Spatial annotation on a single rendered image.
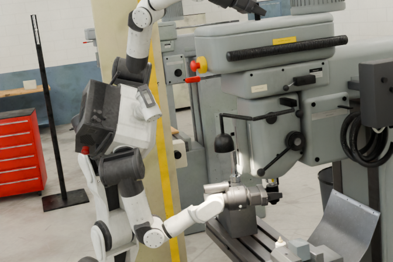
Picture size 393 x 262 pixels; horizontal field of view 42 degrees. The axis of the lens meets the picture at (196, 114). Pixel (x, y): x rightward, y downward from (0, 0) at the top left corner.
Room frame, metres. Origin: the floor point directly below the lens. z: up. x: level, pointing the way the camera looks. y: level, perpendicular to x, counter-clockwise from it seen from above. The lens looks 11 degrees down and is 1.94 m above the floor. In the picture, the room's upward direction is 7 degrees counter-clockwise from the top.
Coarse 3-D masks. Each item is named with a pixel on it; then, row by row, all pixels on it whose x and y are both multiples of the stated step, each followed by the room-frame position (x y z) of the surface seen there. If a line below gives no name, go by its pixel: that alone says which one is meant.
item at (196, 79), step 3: (210, 75) 1.90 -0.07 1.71; (213, 75) 1.90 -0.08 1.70; (216, 75) 1.91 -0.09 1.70; (219, 75) 1.91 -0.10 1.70; (186, 78) 1.87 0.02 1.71; (189, 78) 1.87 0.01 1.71; (192, 78) 1.87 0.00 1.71; (195, 78) 1.88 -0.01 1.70; (198, 78) 1.88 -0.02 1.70; (201, 78) 1.89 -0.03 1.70; (204, 78) 1.89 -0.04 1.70; (207, 78) 1.90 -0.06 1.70; (186, 81) 1.87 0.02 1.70; (189, 81) 1.87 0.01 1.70; (192, 81) 1.87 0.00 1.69; (195, 81) 1.88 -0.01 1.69; (198, 81) 1.88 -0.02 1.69
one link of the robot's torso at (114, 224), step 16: (80, 160) 2.17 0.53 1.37; (96, 192) 2.10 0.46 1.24; (112, 192) 2.18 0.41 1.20; (96, 208) 2.18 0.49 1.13; (112, 208) 2.18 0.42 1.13; (96, 224) 2.17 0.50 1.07; (112, 224) 2.11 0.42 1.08; (128, 224) 2.15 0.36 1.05; (112, 240) 2.10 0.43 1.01; (128, 240) 2.15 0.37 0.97
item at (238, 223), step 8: (224, 208) 2.16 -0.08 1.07; (248, 208) 2.10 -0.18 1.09; (224, 216) 2.18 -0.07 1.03; (232, 216) 2.08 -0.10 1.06; (240, 216) 2.09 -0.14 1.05; (248, 216) 2.10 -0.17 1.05; (224, 224) 2.19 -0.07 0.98; (232, 224) 2.08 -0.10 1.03; (240, 224) 2.09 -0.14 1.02; (248, 224) 2.10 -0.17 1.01; (256, 224) 2.10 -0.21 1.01; (232, 232) 2.08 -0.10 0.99; (240, 232) 2.09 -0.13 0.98; (248, 232) 2.10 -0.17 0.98; (256, 232) 2.10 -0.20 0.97
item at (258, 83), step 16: (288, 64) 1.77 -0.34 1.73; (304, 64) 1.78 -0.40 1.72; (320, 64) 1.80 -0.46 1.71; (224, 80) 1.89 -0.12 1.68; (240, 80) 1.74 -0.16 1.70; (256, 80) 1.72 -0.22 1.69; (272, 80) 1.74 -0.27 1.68; (288, 80) 1.76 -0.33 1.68; (320, 80) 1.80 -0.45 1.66; (240, 96) 1.76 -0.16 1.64; (256, 96) 1.72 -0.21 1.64
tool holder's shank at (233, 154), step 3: (234, 150) 2.15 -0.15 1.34; (231, 153) 2.14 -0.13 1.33; (234, 153) 2.14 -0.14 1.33; (231, 156) 2.14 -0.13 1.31; (234, 156) 2.14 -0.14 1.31; (231, 159) 2.15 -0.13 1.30; (234, 159) 2.14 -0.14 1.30; (231, 162) 2.15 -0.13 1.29; (234, 162) 2.14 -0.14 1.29; (234, 165) 2.14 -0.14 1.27; (234, 168) 2.14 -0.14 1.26; (234, 171) 2.14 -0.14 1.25; (234, 174) 2.14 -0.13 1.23; (237, 174) 2.15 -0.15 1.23
